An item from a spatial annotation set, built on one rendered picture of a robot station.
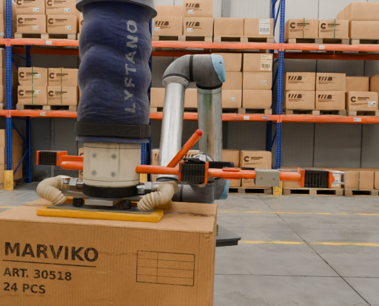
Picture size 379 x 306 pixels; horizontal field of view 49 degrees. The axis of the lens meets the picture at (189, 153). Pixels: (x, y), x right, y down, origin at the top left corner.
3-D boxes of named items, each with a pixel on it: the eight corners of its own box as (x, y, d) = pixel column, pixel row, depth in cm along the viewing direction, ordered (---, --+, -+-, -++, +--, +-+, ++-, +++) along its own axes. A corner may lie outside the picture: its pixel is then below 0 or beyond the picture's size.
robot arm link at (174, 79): (162, 48, 177) (147, 203, 152) (191, 48, 176) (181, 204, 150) (167, 64, 188) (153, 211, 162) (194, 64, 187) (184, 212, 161)
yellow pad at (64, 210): (35, 215, 115) (36, 198, 114) (50, 209, 125) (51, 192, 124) (157, 223, 112) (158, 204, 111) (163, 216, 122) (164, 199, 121)
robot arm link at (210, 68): (197, 187, 222) (191, 48, 183) (230, 188, 220) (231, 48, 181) (194, 205, 209) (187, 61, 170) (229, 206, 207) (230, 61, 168)
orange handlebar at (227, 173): (22, 169, 126) (23, 158, 126) (62, 163, 156) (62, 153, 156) (337, 186, 118) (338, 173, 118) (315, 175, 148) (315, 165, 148)
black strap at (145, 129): (62, 135, 116) (62, 120, 116) (89, 134, 139) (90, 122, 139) (142, 138, 114) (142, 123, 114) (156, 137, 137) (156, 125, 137)
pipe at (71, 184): (39, 201, 116) (39, 181, 116) (71, 189, 141) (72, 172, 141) (159, 209, 114) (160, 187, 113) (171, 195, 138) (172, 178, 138)
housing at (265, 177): (254, 186, 120) (255, 170, 120) (253, 183, 127) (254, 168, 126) (279, 187, 119) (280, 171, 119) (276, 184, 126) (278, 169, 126)
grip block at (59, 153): (36, 164, 152) (36, 150, 151) (45, 163, 160) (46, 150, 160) (58, 166, 151) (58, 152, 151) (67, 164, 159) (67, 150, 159)
